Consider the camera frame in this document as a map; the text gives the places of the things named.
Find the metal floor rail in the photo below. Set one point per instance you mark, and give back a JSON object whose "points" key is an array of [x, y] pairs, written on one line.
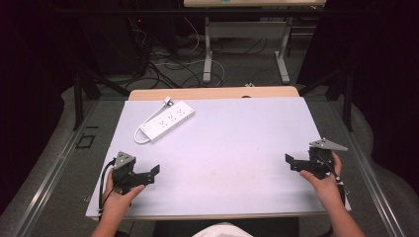
{"points": [[49, 177], [369, 177]]}

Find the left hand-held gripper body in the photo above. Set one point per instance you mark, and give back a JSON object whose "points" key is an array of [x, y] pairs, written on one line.
{"points": [[123, 171]]}

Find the white table mat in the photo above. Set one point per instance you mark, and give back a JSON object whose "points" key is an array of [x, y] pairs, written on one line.
{"points": [[224, 154]]}

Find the white metal desk frame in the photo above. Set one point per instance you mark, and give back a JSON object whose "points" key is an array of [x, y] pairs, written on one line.
{"points": [[247, 42]]}

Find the white power plug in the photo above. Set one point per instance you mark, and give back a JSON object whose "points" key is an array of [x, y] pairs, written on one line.
{"points": [[168, 101]]}

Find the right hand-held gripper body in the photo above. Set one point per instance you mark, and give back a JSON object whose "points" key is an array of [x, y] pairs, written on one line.
{"points": [[318, 163]]}

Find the person's left hand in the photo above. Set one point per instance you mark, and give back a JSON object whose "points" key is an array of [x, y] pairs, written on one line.
{"points": [[117, 202]]}

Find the person's white clothing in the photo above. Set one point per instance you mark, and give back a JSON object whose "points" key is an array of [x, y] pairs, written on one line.
{"points": [[222, 230]]}

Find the dark computer tower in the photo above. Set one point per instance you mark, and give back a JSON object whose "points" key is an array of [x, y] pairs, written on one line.
{"points": [[138, 46]]}

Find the person's right hand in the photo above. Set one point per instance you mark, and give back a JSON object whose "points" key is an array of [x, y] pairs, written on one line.
{"points": [[324, 189]]}

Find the black metal stand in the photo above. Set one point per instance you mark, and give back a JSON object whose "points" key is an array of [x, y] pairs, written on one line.
{"points": [[89, 89], [342, 95]]}

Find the white power strip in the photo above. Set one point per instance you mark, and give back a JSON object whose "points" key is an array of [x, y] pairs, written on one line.
{"points": [[169, 121]]}

